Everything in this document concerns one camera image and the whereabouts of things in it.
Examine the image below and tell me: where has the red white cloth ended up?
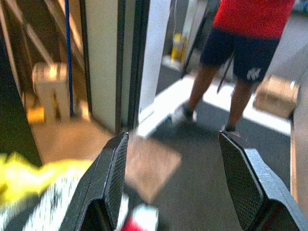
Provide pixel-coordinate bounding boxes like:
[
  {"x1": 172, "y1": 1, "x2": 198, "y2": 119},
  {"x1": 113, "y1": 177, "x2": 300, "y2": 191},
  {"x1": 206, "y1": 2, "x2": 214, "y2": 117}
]
[{"x1": 116, "y1": 192, "x2": 160, "y2": 231}]

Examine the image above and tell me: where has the cardboard box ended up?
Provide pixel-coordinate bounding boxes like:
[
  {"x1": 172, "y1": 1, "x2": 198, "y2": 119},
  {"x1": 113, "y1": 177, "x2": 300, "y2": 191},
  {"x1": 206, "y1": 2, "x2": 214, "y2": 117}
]
[{"x1": 254, "y1": 75, "x2": 300, "y2": 119}]

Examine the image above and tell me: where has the grey white striped cloth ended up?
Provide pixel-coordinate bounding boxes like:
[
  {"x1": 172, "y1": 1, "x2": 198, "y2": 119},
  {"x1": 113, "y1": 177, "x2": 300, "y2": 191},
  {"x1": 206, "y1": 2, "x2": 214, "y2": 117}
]
[{"x1": 0, "y1": 168, "x2": 94, "y2": 231}]

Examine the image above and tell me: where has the person in red shirt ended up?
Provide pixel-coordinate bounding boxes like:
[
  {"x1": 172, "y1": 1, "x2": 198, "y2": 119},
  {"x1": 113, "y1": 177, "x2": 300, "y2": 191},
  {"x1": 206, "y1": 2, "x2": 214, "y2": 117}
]
[{"x1": 172, "y1": 0, "x2": 296, "y2": 138}]

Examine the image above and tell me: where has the brown floor mat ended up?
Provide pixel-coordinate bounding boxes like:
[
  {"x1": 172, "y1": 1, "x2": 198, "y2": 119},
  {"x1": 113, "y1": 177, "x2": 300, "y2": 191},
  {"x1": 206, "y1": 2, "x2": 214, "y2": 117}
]
[{"x1": 124, "y1": 137, "x2": 182, "y2": 204}]

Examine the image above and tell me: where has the wooden stool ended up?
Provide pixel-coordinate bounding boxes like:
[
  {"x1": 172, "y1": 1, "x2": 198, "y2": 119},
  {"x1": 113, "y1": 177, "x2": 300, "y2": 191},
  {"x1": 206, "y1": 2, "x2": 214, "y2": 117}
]
[{"x1": 32, "y1": 62, "x2": 73, "y2": 123}]

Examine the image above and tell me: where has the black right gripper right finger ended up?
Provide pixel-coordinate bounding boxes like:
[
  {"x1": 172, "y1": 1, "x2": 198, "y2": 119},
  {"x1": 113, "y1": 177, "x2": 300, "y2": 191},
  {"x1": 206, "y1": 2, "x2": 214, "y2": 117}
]
[{"x1": 218, "y1": 130, "x2": 308, "y2": 231}]

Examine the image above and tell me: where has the dark door frame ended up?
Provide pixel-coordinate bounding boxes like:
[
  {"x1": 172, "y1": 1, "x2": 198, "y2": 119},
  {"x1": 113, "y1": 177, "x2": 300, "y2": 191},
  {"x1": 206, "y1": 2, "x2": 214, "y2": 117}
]
[{"x1": 115, "y1": 0, "x2": 151, "y2": 134}]

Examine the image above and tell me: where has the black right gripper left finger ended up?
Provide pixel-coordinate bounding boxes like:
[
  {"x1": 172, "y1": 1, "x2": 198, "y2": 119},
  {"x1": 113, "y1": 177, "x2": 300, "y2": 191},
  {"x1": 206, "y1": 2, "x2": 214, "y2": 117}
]
[{"x1": 59, "y1": 131, "x2": 129, "y2": 231}]

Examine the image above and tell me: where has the yellow cloth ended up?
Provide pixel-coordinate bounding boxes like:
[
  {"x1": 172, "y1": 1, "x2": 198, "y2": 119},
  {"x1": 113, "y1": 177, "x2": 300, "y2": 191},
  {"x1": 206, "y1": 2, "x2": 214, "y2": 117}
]
[{"x1": 0, "y1": 152, "x2": 93, "y2": 203}]

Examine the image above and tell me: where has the yellow bottle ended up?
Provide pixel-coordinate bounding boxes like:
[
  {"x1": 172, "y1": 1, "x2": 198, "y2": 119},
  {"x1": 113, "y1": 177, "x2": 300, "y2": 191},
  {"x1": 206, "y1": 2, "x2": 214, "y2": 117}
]
[{"x1": 170, "y1": 33, "x2": 187, "y2": 61}]

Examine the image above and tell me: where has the blue pole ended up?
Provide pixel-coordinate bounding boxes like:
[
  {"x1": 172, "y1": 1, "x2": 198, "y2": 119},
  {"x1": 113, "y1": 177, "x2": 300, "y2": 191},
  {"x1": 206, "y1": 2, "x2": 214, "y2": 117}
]
[{"x1": 64, "y1": 0, "x2": 75, "y2": 117}]

